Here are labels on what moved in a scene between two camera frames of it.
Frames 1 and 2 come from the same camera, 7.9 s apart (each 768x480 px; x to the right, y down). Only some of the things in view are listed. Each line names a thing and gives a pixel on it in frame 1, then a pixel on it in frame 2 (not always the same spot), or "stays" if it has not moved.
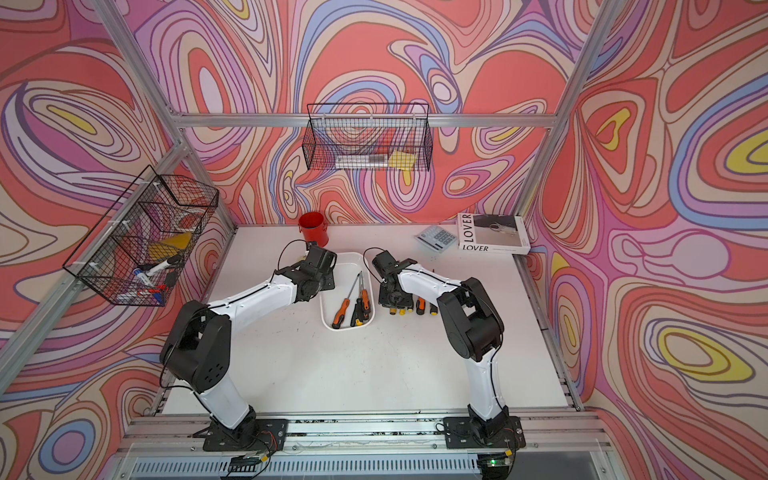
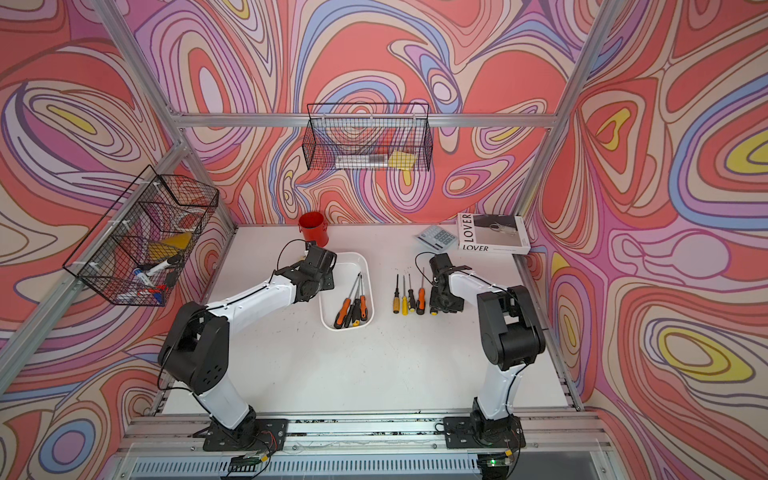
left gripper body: (325, 281) stays
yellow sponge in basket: (401, 160) stays
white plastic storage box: (347, 269) stays
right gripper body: (394, 299) to (444, 301)
